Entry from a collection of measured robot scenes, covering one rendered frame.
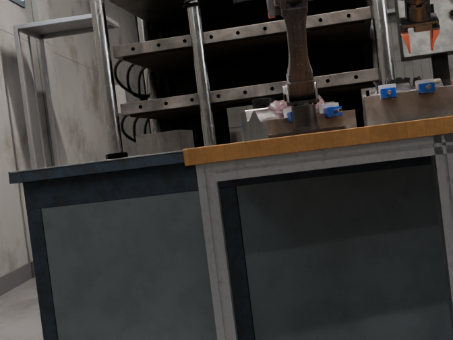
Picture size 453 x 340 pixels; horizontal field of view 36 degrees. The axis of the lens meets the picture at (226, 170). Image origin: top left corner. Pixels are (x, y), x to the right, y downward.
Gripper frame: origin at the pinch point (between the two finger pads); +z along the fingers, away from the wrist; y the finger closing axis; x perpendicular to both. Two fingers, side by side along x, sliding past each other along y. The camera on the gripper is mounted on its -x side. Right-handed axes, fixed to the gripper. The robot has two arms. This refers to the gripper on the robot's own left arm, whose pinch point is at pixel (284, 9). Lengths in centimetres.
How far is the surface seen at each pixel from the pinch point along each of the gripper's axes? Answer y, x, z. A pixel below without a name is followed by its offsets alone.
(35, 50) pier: 200, -74, 377
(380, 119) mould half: -23.5, 37.9, -11.0
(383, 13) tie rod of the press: -41, -6, 61
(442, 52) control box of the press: -65, 11, 71
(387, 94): -25.8, 31.4, -14.8
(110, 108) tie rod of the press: 74, 15, 75
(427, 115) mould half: -37, 39, -13
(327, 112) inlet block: -7.7, 34.5, -18.2
